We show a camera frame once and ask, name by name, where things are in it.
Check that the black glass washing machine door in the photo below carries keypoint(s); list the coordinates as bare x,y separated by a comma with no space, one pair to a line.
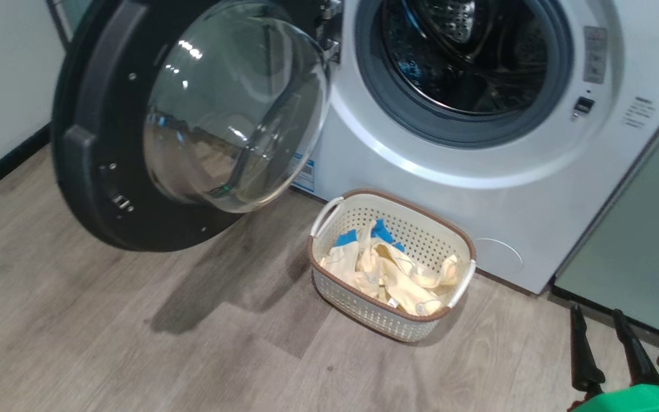
95,171

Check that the blue energy label sticker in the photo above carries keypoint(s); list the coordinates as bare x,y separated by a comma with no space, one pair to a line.
304,174

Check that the large teal cabinet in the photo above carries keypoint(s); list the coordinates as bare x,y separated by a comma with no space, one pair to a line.
638,240

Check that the grey warning sticker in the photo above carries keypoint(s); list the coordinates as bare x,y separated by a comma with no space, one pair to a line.
595,54

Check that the cream perforated laundry basket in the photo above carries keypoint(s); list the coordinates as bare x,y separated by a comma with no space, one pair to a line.
364,309

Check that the black baseboard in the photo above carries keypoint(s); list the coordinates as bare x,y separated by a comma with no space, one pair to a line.
3,169

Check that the cream garment with blue trim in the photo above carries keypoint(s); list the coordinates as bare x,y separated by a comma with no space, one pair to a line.
352,263

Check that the white washing machine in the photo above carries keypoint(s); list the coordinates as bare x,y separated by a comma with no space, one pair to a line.
535,189

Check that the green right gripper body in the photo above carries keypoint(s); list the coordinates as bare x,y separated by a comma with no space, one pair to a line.
644,400

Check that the black door latch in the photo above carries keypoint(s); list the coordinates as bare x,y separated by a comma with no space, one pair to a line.
584,106

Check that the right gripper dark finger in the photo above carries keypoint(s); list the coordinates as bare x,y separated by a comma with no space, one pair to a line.
586,360
638,360

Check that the round filter cover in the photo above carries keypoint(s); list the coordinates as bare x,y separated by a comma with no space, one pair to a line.
498,256

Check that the printed text label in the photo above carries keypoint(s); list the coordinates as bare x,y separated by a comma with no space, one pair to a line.
638,113

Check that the small teal cabinet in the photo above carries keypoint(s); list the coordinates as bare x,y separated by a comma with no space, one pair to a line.
72,14

